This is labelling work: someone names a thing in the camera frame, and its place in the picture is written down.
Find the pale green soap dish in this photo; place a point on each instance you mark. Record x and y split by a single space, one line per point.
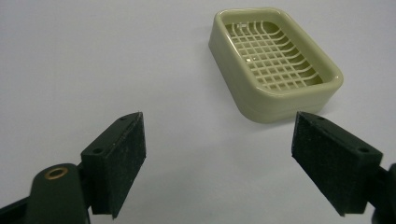
274 67

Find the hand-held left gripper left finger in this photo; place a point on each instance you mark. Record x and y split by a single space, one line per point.
116 161

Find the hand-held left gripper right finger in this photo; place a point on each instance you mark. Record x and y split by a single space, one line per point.
330 161

